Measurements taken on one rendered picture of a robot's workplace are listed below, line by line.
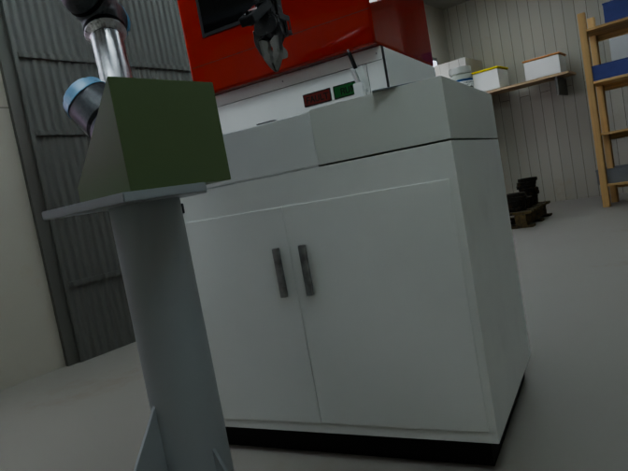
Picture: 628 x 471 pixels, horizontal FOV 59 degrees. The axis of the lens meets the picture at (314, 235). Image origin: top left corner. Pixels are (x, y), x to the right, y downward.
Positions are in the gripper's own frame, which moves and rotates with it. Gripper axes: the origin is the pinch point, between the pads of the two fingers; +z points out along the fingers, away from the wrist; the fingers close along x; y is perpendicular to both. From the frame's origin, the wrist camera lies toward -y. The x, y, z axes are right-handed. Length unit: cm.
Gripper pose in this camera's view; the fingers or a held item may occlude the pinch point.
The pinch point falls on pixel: (274, 66)
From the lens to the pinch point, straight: 156.8
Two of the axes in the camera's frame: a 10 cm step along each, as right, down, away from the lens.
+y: 4.6, -1.6, 8.7
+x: -8.7, 1.2, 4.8
